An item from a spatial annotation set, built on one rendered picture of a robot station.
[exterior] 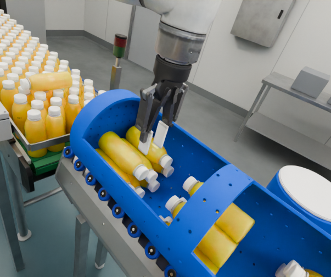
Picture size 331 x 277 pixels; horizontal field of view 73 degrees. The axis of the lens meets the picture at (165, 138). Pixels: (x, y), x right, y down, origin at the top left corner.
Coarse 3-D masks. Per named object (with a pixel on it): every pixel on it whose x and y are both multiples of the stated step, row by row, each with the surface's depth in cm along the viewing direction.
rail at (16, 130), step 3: (9, 117) 85; (12, 120) 84; (12, 123) 83; (15, 126) 82; (15, 129) 81; (18, 129) 81; (15, 132) 83; (18, 132) 80; (18, 135) 81; (21, 135) 79; (21, 138) 79; (24, 138) 78; (21, 141) 80; (24, 141) 78; (27, 141) 77; (24, 144) 79; (27, 144) 76; (27, 147) 77; (27, 150) 78; (30, 150) 78
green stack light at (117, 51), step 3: (114, 45) 114; (114, 48) 115; (117, 48) 114; (120, 48) 114; (123, 48) 115; (114, 51) 116; (117, 51) 115; (120, 51) 115; (123, 51) 116; (114, 54) 116; (117, 54) 116; (120, 54) 116; (123, 54) 117
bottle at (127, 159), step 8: (104, 136) 67; (112, 136) 67; (104, 144) 66; (112, 144) 65; (120, 144) 65; (104, 152) 68; (112, 152) 64; (120, 152) 63; (128, 152) 63; (136, 152) 64; (120, 160) 62; (128, 160) 61; (136, 160) 62; (120, 168) 63; (128, 168) 61; (136, 168) 61
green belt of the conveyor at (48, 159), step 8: (48, 152) 87; (56, 152) 88; (32, 160) 81; (40, 160) 82; (48, 160) 84; (56, 160) 85; (32, 168) 85; (40, 168) 82; (48, 168) 84; (56, 168) 88
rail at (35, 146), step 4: (60, 136) 84; (64, 136) 84; (68, 136) 86; (44, 140) 80; (48, 140) 80; (52, 140) 82; (56, 140) 83; (60, 140) 84; (64, 140) 85; (68, 140) 87; (32, 144) 77; (36, 144) 78; (40, 144) 79; (44, 144) 80; (48, 144) 81; (52, 144) 82; (56, 144) 84; (32, 148) 78; (36, 148) 79; (40, 148) 80
